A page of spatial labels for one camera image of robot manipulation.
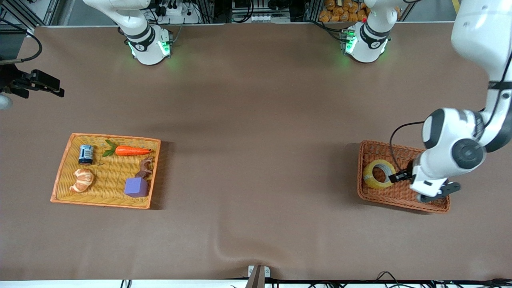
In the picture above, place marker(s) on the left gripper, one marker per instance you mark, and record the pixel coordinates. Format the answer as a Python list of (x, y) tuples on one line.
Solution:
[(407, 174)]

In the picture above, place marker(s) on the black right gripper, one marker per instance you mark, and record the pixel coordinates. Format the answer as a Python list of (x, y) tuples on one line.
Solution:
[(8, 79)]

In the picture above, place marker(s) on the yellow clear packing tape roll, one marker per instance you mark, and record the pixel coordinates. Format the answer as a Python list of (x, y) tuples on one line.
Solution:
[(370, 182)]

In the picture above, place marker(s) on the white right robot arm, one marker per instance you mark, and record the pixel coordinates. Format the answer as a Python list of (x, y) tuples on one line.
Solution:
[(148, 50)]

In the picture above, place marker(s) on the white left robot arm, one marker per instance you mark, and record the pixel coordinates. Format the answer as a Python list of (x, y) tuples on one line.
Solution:
[(472, 40)]

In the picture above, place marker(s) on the brown wicker basket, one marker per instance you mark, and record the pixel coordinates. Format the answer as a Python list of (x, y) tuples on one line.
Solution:
[(384, 198)]

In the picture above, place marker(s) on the small blue labelled can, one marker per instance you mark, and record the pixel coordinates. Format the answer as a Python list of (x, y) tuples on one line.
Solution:
[(86, 154)]

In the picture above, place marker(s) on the yellow woven tray orange rim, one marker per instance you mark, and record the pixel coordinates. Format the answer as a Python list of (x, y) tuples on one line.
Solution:
[(108, 160)]

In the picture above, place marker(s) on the toy croissant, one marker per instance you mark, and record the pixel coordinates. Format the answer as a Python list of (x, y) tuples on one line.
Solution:
[(82, 180)]

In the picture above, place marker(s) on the orange toy carrot green leaves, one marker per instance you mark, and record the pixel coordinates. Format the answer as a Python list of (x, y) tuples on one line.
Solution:
[(132, 151)]

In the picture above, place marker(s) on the brown toy horse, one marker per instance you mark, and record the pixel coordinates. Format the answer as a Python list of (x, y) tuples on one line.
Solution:
[(144, 170)]

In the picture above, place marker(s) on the purple cube block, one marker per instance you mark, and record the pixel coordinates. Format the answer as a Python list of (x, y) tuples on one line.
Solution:
[(136, 188)]

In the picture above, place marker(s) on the white power strip with plugs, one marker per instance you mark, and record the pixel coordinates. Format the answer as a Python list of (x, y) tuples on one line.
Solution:
[(180, 14)]

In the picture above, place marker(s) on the pile of orange bread toys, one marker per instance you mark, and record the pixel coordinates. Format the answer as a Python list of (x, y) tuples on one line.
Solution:
[(344, 11)]

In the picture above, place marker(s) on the long white power strip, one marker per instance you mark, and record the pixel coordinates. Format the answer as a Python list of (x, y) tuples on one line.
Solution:
[(270, 18)]

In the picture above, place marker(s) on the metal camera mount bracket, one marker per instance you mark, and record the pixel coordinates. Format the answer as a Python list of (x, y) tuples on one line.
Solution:
[(256, 276)]

